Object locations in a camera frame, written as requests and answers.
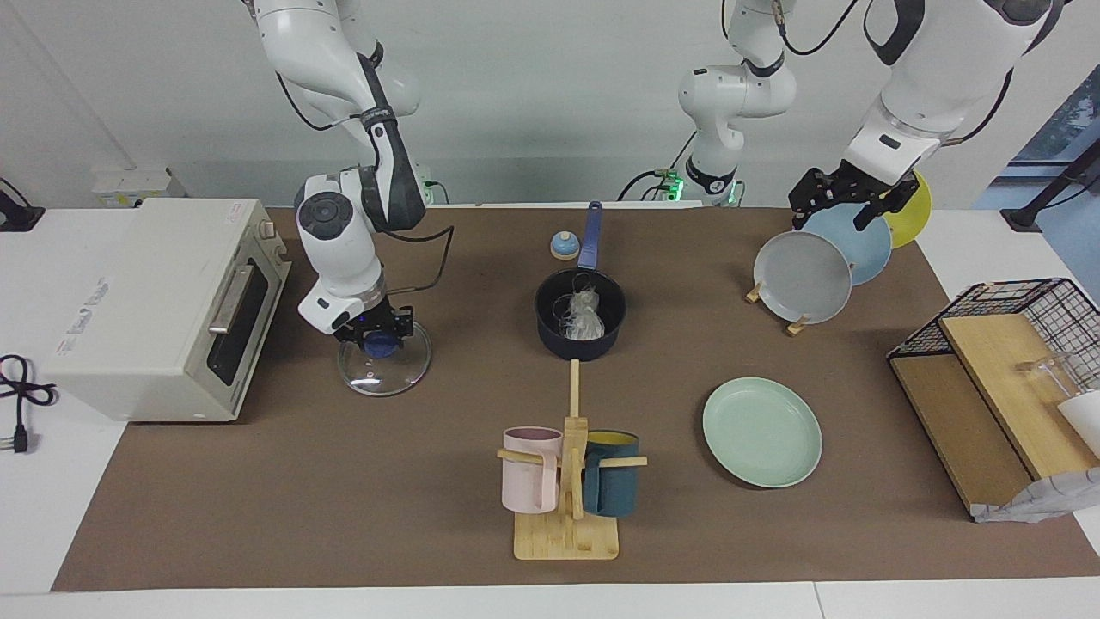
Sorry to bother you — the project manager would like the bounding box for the white cup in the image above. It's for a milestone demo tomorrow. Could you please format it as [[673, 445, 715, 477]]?
[[1057, 391, 1100, 457]]

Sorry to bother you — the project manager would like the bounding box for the grey patterned cloth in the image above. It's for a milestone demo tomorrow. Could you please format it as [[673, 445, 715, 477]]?
[[973, 469, 1100, 524]]

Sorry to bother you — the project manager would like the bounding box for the black base cable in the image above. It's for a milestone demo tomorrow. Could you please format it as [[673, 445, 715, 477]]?
[[619, 129, 699, 204]]

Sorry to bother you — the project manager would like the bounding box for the black wire basket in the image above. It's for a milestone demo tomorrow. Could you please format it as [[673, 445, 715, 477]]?
[[887, 278, 1100, 398]]

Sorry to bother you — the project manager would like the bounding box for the yellow plate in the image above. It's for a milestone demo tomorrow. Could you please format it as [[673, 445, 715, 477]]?
[[883, 170, 932, 250]]

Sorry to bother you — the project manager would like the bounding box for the light blue plate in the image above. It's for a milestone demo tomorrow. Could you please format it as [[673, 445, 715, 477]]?
[[801, 203, 893, 286]]

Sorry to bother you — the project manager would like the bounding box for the white power strip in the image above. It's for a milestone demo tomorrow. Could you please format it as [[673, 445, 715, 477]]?
[[92, 168, 186, 209]]

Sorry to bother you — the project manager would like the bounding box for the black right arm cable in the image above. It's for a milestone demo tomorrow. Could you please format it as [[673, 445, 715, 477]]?
[[273, 69, 456, 293]]

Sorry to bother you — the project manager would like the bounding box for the wooden plate rack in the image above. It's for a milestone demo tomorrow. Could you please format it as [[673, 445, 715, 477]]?
[[746, 282, 810, 337]]

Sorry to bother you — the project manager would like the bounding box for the brown table mat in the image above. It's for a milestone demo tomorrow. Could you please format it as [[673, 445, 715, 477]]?
[[52, 206, 1100, 592]]

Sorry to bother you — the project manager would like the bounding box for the wooden mug stand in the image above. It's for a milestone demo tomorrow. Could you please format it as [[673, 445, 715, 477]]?
[[497, 359, 648, 561]]

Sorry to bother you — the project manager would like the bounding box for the glass lid blue knob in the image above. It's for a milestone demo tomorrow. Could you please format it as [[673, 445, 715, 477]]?
[[337, 320, 432, 398]]

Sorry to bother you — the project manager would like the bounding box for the mint green plate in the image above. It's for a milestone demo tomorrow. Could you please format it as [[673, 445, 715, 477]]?
[[702, 377, 823, 489]]

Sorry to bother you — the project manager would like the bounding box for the grey plate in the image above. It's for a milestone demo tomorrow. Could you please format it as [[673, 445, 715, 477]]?
[[754, 231, 853, 326]]

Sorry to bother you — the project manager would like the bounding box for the wooden step shelf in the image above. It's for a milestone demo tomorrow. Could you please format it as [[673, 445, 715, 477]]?
[[890, 314, 1100, 517]]

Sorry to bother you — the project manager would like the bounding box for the dark blue saucepan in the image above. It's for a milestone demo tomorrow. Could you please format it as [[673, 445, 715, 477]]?
[[535, 201, 627, 362]]

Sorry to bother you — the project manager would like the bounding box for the white toaster oven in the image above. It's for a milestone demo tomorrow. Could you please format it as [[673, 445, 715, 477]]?
[[41, 198, 293, 423]]

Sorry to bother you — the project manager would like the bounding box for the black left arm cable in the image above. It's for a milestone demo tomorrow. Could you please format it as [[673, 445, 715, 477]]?
[[722, 0, 1015, 147]]

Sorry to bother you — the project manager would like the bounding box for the clear bag of vermicelli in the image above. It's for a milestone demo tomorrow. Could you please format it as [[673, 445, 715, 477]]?
[[553, 273, 607, 339]]

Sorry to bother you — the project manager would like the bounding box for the black stand foot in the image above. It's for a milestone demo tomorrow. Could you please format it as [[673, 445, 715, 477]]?
[[999, 142, 1100, 231]]

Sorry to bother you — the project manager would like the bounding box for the black desk clamp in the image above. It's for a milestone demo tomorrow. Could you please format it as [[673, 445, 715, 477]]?
[[0, 176, 46, 233]]

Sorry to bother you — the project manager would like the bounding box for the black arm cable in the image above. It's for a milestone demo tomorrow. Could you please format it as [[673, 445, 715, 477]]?
[[273, 69, 456, 293], [722, 0, 1015, 147]]

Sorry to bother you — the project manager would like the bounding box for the clear glass cup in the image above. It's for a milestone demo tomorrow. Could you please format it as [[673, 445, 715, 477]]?
[[1018, 352, 1089, 407]]

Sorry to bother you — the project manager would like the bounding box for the pink mug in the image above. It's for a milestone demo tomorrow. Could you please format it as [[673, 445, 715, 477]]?
[[502, 426, 564, 515]]

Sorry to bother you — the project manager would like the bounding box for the dark teal mug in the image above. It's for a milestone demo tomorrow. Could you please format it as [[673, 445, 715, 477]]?
[[583, 430, 641, 518]]

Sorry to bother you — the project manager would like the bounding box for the black power cable with plug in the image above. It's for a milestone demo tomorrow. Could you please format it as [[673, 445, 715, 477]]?
[[0, 354, 59, 455]]

